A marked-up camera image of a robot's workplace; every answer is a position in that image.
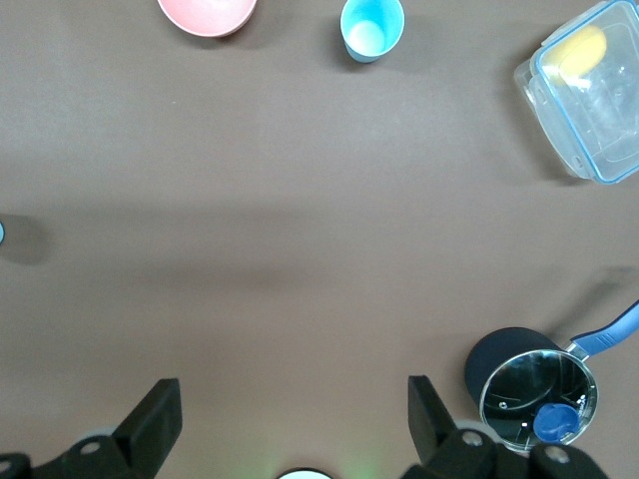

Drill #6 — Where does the pink bowl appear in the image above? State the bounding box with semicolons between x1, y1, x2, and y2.
157;0;260;39

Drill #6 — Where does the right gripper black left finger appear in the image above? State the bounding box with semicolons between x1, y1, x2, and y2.
34;377;184;479

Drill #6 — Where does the clear plastic food container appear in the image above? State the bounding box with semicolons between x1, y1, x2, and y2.
513;0;639;187

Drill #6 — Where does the yellow orange food piece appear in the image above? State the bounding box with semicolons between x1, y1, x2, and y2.
541;25;609;82

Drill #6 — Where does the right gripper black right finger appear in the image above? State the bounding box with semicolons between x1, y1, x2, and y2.
398;374;608;479

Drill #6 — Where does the plain blue cup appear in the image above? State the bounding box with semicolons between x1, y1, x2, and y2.
339;0;405;64

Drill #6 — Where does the glass lid with blue knob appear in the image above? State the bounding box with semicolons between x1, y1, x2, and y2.
479;350;599;453

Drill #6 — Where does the black saucepan with blue handle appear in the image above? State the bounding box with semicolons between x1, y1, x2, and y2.
463;298;639;453

